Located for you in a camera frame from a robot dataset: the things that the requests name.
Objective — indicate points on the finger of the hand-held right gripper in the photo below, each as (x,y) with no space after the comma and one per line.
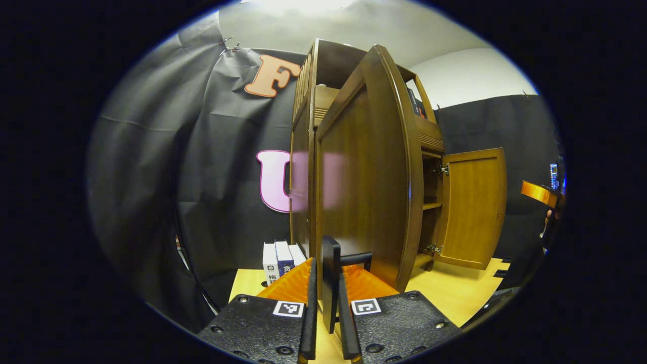
(538,193)

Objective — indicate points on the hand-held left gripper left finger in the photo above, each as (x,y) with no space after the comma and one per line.
(252,323)

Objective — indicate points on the dark book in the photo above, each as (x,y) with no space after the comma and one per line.
(415,103)

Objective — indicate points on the wooden cabinet door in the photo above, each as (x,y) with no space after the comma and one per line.
(472,207)
(369,192)

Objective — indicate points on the wooden double-door shoe cabinet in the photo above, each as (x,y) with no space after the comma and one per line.
(302,167)

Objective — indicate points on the wooden inner shelf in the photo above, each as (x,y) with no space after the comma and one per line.
(432,206)

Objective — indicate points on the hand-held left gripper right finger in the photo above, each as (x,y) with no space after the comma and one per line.
(404,323)

